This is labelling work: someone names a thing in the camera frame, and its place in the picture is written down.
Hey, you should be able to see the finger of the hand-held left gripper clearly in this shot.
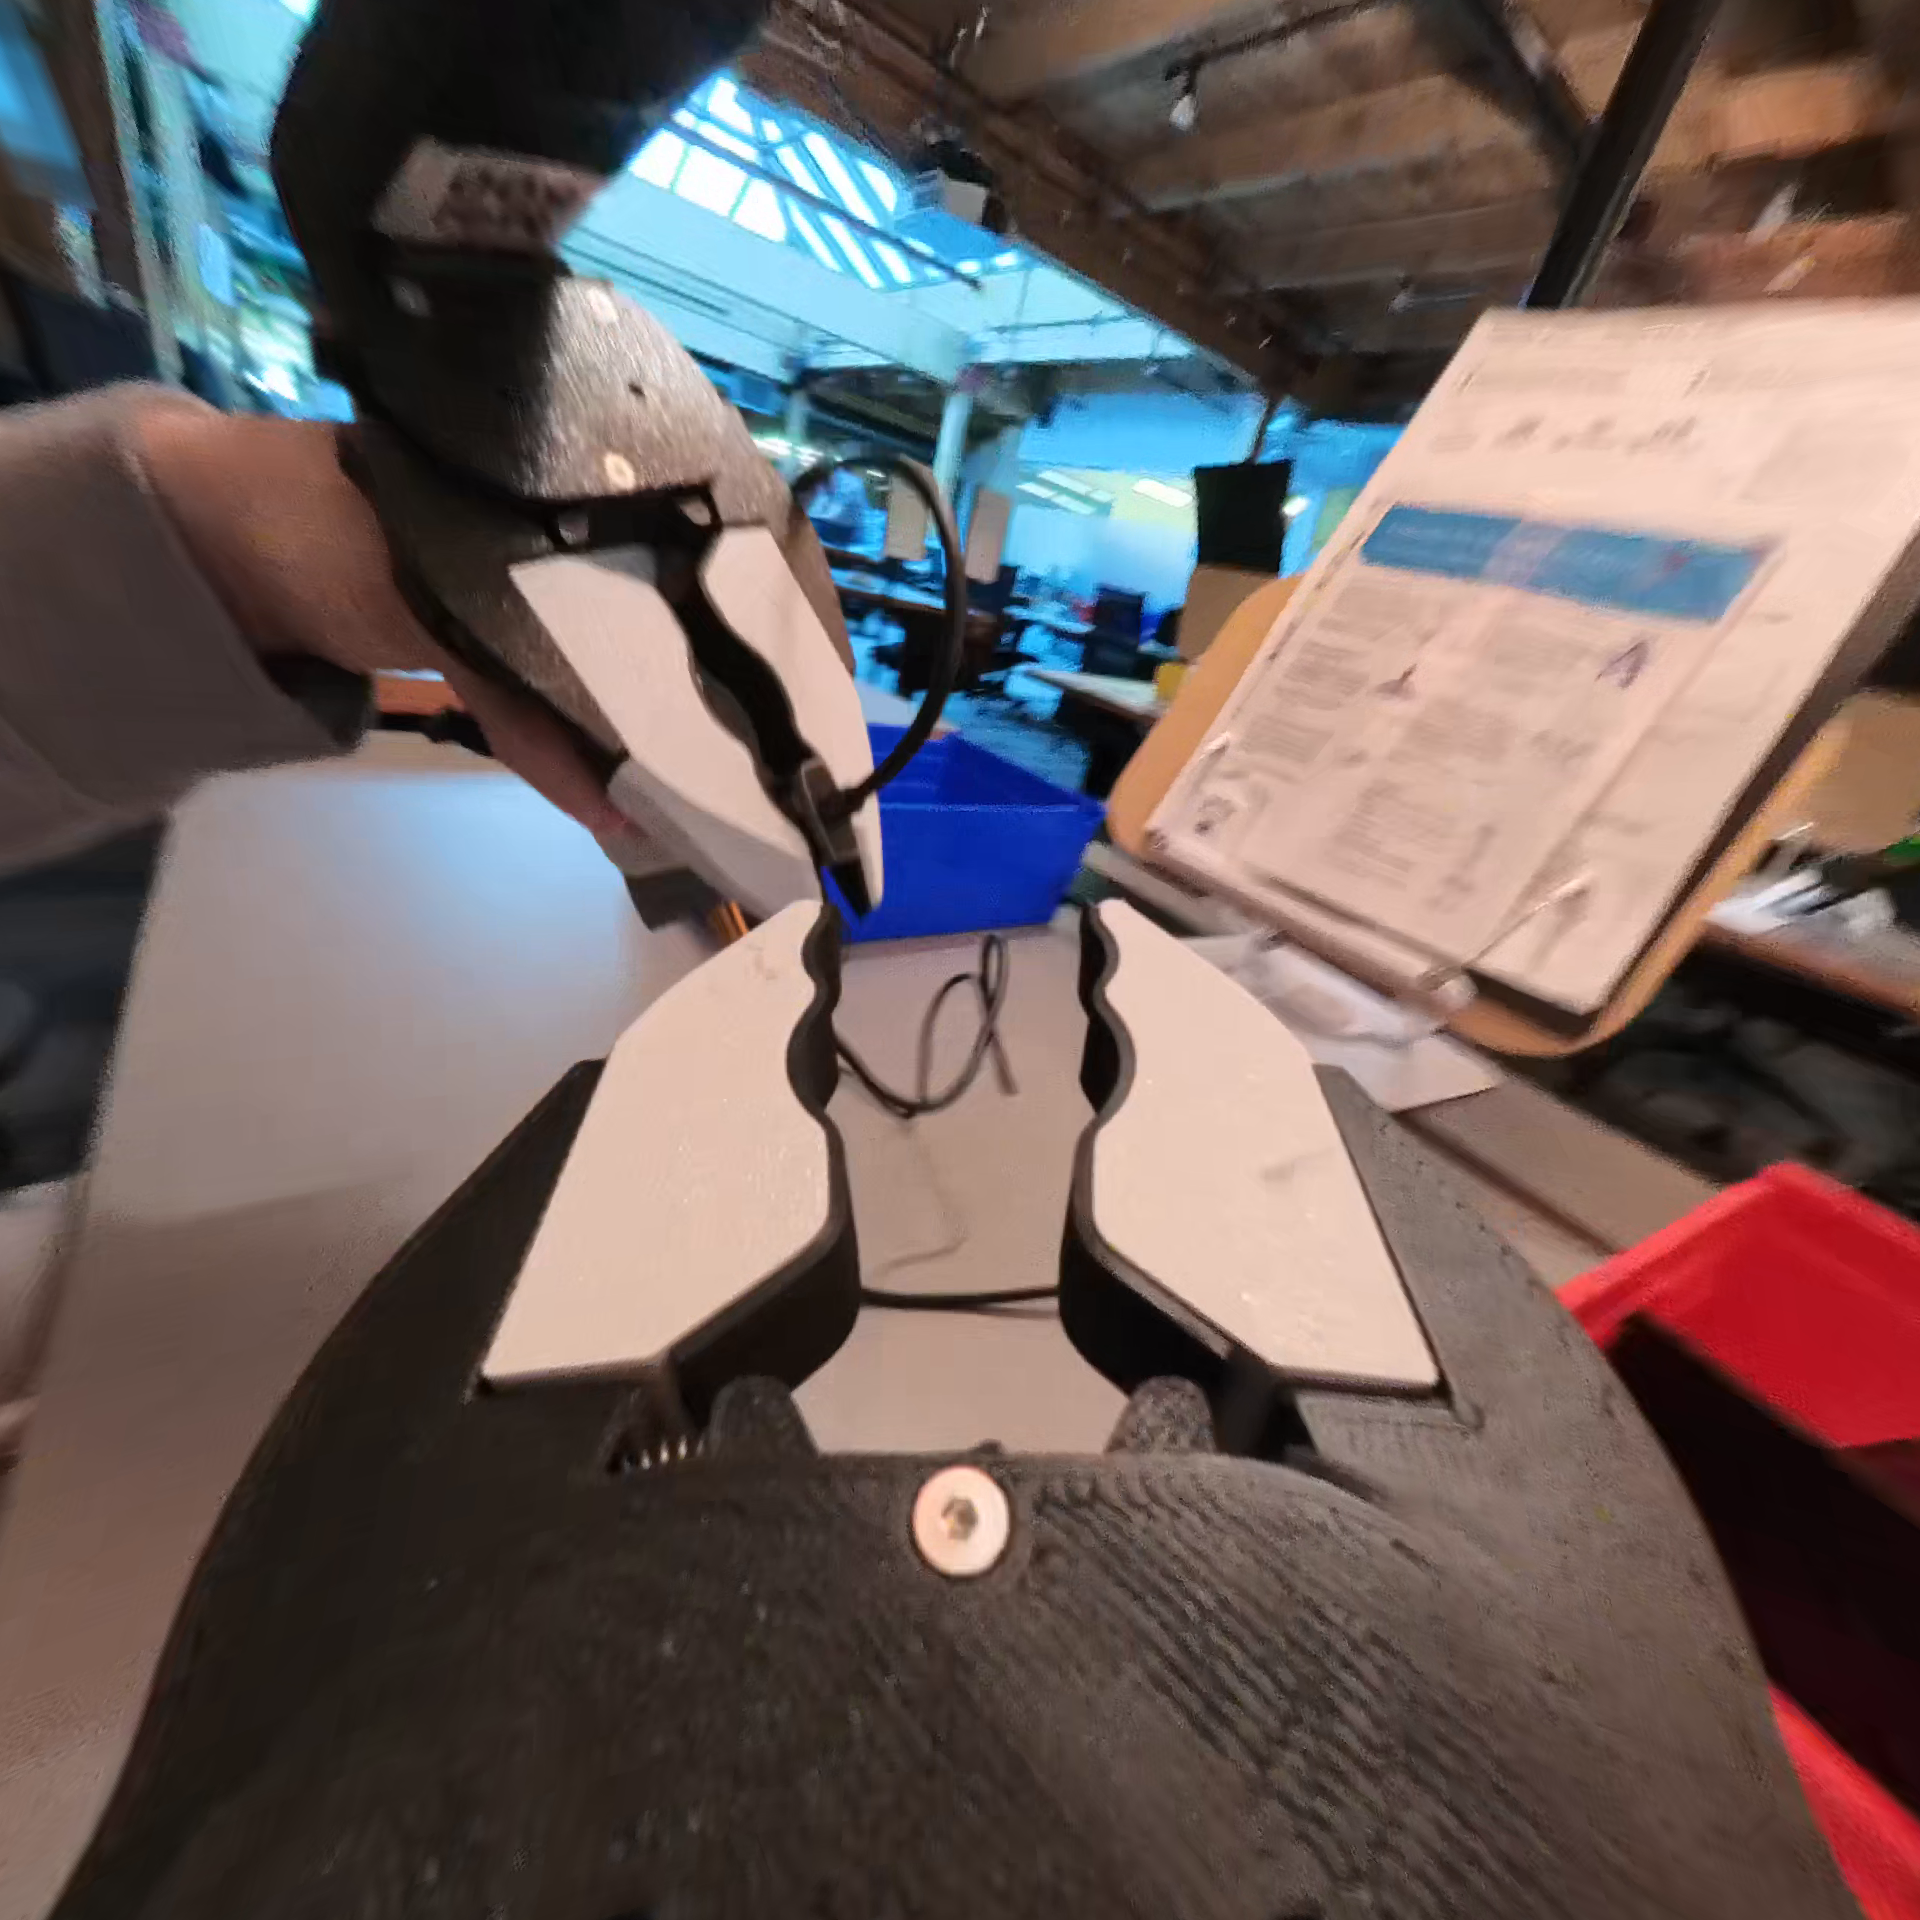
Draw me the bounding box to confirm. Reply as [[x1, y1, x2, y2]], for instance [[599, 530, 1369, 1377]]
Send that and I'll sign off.
[[696, 525, 889, 916], [507, 543, 831, 914]]

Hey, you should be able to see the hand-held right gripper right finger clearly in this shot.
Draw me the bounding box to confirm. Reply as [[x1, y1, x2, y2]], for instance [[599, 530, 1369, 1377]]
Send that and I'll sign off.
[[1056, 895, 1444, 1420]]

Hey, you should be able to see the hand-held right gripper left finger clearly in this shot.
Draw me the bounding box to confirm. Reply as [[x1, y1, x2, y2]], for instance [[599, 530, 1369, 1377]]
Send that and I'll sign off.
[[478, 895, 864, 1420]]

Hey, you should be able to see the grey desk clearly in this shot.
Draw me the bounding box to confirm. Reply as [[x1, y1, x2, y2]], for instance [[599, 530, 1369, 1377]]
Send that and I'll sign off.
[[0, 731, 1719, 1920]]

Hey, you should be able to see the person's left hand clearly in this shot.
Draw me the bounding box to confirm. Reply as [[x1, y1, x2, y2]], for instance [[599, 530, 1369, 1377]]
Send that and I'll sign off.
[[142, 405, 640, 842]]

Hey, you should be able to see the white paper sheet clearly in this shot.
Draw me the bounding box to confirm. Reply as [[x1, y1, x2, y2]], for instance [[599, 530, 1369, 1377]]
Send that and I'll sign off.
[[1231, 930, 1502, 1116]]

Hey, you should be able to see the blue plastic bin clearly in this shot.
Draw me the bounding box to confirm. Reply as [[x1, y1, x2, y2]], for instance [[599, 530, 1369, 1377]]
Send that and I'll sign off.
[[823, 725, 1106, 945]]

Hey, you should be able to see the wooden document stand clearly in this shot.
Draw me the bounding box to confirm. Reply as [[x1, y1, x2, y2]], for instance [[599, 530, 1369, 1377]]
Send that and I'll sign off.
[[1106, 575, 1850, 1060]]

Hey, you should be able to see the black monitor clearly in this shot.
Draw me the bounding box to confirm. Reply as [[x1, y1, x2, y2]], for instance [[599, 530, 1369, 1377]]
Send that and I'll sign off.
[[1191, 461, 1297, 575]]

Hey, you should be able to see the red plastic bin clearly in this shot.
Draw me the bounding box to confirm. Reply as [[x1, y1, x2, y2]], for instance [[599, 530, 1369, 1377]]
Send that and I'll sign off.
[[1558, 1161, 1920, 1920]]

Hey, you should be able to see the black metal pole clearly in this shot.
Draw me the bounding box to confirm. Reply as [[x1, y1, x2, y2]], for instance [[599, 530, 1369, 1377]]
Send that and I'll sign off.
[[1522, 0, 1728, 310]]

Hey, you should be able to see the thin black wire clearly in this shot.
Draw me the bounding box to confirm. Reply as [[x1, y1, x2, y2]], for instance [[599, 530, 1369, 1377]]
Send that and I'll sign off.
[[832, 932, 1059, 1310]]

